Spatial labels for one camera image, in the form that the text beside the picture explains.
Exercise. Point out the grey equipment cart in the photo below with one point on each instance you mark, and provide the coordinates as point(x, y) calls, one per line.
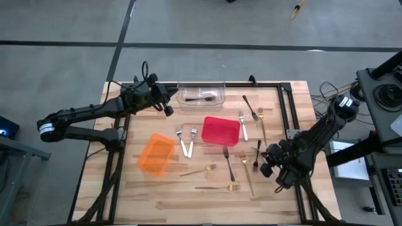
point(377, 119)

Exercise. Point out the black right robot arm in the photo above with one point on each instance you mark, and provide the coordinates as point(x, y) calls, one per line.
point(326, 125)

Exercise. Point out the grey metal mounting plate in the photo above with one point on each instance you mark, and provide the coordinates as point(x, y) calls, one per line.
point(292, 134)

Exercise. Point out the red plastic bin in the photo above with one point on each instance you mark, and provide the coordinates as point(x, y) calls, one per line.
point(220, 132)

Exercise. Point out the black frame clamp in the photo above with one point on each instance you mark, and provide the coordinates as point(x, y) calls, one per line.
point(252, 79)

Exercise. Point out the grey side table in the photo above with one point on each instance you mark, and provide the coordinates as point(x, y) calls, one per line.
point(25, 150)

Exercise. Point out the black computer tower blue lights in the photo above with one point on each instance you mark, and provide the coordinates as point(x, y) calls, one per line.
point(9, 127)

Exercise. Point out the clear plastic bin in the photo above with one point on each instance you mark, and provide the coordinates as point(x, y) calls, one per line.
point(188, 105)

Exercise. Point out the white paper pad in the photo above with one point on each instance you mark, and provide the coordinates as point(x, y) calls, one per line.
point(351, 169)

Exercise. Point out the white sheet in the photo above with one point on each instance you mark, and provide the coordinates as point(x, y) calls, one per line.
point(397, 125)

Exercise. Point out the control keypad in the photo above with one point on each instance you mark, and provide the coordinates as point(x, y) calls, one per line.
point(395, 185)

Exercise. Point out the black post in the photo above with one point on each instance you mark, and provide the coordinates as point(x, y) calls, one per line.
point(386, 66)

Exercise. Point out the small black device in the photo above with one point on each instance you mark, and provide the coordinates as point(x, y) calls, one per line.
point(369, 209)

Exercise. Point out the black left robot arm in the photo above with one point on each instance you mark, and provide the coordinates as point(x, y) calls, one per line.
point(78, 113)

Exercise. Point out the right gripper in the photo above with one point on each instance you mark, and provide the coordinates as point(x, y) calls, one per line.
point(290, 163)

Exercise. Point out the orange plastic bin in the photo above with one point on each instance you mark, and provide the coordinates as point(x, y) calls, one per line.
point(155, 153)

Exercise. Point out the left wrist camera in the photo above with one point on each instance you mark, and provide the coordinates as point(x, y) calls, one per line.
point(152, 78)

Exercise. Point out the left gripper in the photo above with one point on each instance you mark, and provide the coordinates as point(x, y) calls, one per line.
point(144, 95)

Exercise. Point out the yellow and black tool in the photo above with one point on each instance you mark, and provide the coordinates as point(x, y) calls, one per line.
point(295, 12)

